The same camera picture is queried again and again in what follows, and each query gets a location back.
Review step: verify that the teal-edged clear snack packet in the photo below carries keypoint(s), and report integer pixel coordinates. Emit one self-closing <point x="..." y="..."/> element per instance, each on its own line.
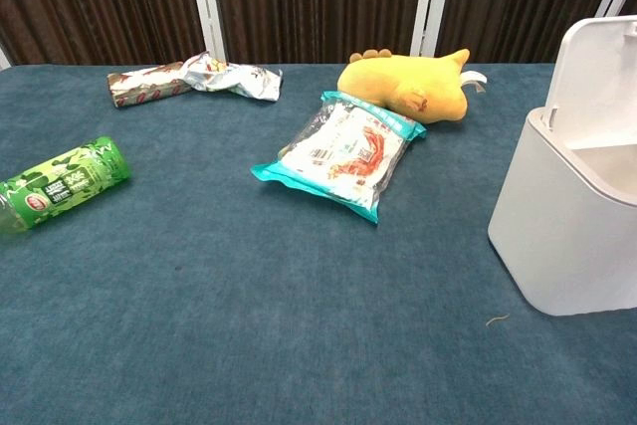
<point x="343" y="156"/>

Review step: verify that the brown patterned snack package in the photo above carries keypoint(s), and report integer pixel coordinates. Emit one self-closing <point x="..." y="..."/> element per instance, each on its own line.
<point x="144" y="85"/>

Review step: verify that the white plastic container lid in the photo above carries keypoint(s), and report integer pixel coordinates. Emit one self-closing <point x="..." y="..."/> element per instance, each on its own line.
<point x="592" y="66"/>

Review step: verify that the crumpled silver snack bag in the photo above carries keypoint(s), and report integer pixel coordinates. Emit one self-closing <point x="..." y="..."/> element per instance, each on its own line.
<point x="234" y="77"/>

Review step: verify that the blue felt table cloth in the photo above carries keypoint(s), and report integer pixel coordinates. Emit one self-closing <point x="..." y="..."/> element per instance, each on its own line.
<point x="249" y="295"/>

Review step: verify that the white trash bin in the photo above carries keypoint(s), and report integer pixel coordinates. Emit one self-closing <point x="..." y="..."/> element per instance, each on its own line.
<point x="557" y="226"/>

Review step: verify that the green label plastic bottle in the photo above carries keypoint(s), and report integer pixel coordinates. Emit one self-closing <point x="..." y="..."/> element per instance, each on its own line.
<point x="64" y="181"/>

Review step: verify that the yellow plush duck toy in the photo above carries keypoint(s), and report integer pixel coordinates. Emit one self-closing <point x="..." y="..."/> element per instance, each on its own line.
<point x="403" y="81"/>

